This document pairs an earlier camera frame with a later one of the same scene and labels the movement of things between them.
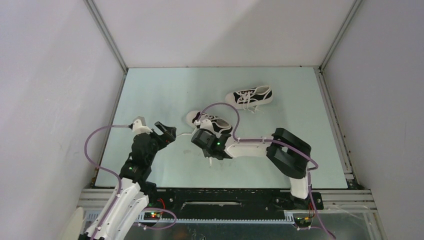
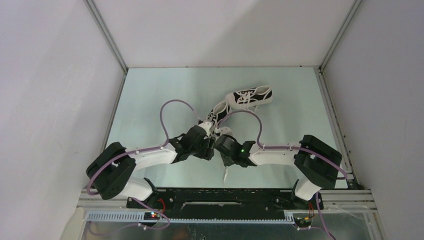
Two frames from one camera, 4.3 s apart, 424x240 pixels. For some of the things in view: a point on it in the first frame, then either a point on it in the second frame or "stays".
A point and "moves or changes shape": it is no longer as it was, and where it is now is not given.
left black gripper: (168, 135) to (207, 153)
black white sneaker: (250, 98) stays
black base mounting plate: (195, 202) stays
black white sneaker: (196, 120) moves or changes shape
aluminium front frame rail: (335, 201) stays
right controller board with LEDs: (303, 222) stays
